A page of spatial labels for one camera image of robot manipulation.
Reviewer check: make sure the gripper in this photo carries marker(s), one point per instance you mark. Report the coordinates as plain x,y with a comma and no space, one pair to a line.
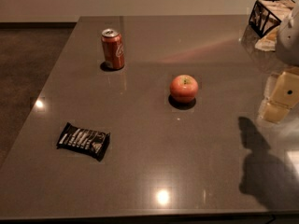
289,42

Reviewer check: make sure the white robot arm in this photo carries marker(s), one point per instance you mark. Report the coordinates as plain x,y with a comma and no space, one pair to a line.
287,49

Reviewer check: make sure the red apple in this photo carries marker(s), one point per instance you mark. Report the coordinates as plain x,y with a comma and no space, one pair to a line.
183,89

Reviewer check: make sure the red soda can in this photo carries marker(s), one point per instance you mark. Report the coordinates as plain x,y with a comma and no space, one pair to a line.
113,49

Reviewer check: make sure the black snack bar wrapper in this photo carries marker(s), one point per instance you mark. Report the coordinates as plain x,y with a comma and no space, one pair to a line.
89,142

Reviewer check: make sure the black wire napkin holder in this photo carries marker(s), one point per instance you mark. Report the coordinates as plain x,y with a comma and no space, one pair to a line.
268,14

